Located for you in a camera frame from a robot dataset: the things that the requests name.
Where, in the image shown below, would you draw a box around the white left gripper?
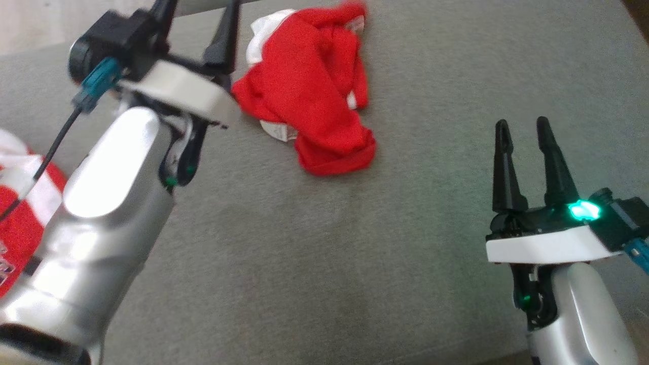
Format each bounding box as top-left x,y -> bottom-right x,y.
119,0 -> 242,128

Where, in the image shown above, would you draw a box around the red shorts with white trim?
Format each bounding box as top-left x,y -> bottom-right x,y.
231,2 -> 377,177

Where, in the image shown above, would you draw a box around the grey sofa cushion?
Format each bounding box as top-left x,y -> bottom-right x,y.
0,0 -> 649,365

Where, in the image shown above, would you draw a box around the teal cable connector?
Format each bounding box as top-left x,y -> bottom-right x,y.
623,238 -> 649,275
73,57 -> 122,113

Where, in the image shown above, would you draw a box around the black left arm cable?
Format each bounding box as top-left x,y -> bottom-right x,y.
0,106 -> 83,221

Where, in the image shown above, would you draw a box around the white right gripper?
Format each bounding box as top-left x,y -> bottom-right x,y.
486,117 -> 623,264

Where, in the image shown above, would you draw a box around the red white printed T-shirt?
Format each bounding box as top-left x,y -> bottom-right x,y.
0,129 -> 68,300

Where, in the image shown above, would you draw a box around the teal right cable connector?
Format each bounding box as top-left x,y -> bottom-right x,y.
623,238 -> 649,275

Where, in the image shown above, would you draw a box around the teal left cable connector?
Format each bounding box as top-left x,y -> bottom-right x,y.
73,57 -> 122,113

